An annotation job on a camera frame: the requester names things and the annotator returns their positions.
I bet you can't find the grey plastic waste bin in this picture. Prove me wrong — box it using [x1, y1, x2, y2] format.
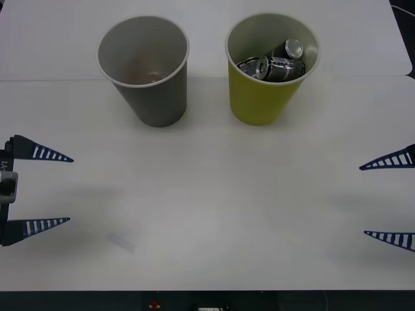
[96, 16, 190, 128]

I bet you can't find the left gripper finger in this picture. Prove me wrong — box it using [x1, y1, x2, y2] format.
[1, 217, 71, 248]
[6, 134, 75, 163]

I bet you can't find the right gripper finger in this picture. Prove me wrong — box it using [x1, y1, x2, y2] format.
[359, 144, 415, 171]
[363, 230, 415, 253]

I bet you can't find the yellow-green plastic waste bin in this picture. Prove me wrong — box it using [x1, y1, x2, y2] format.
[225, 12, 320, 126]

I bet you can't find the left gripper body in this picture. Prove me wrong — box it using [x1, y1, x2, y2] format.
[0, 148, 16, 246]

